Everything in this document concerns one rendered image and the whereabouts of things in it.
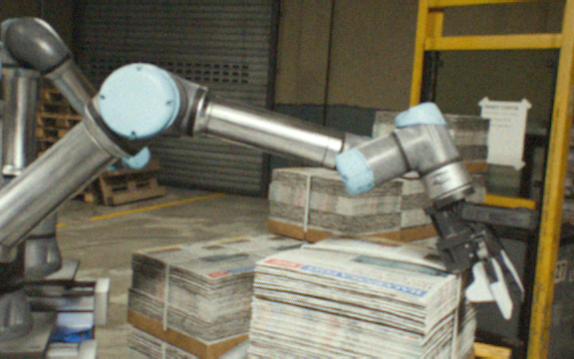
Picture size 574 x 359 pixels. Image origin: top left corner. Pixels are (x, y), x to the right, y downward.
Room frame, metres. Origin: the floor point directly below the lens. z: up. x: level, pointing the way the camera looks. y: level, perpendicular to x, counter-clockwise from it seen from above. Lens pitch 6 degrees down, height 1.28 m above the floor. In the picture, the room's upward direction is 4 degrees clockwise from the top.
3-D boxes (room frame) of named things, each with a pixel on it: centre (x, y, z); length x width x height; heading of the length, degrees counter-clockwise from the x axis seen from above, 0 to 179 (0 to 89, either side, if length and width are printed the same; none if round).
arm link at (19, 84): (1.88, 0.72, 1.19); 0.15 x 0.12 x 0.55; 38
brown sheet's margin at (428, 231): (2.61, -0.39, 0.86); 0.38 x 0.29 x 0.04; 47
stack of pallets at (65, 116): (8.67, 2.40, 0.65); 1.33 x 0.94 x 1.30; 161
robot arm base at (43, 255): (1.77, 0.64, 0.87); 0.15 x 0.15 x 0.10
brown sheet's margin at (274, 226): (2.40, -0.19, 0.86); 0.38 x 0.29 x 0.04; 46
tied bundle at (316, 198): (2.40, -0.19, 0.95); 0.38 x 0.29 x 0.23; 46
